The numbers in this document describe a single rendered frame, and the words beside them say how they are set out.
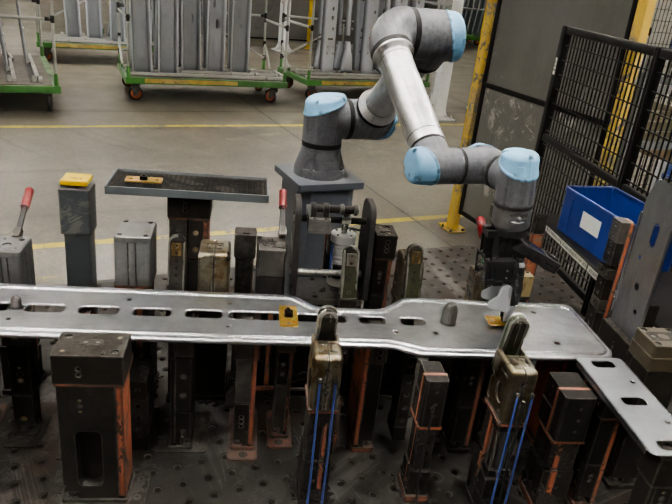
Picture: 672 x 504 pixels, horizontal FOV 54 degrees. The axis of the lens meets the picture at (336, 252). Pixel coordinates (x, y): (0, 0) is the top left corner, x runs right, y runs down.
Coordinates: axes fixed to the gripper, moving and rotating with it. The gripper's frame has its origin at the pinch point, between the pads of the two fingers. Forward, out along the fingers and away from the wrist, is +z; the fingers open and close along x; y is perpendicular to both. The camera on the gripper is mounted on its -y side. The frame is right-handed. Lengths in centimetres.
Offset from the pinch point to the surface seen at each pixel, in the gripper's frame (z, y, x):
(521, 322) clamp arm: -8.4, 4.8, 18.3
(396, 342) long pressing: 1.3, 25.4, 8.4
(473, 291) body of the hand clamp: 2.0, 2.9, -14.0
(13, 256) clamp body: -9, 103, -12
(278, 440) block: 29, 49, 3
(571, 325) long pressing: 3.9, -15.4, -0.7
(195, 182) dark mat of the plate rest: -18, 67, -35
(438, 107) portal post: 99, -166, -693
